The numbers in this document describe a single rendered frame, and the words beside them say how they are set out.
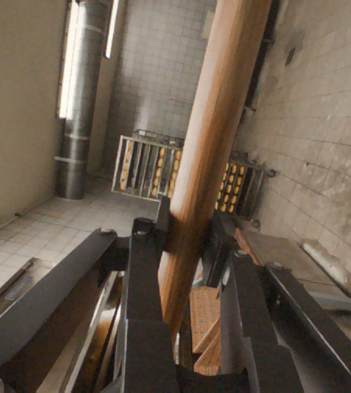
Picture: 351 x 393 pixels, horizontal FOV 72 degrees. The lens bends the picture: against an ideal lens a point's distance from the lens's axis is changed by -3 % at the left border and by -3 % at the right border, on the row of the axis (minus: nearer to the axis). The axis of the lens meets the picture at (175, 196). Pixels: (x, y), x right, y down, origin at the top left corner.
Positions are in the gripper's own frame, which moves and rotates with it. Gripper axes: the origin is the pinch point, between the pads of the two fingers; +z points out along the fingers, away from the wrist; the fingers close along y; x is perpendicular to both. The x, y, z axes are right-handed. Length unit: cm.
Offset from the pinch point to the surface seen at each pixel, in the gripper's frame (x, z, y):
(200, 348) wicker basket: -107, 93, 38
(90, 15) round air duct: 103, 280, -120
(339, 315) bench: -59, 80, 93
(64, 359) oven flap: -113, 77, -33
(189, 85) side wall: 91, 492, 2
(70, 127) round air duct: -19, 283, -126
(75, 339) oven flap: -112, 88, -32
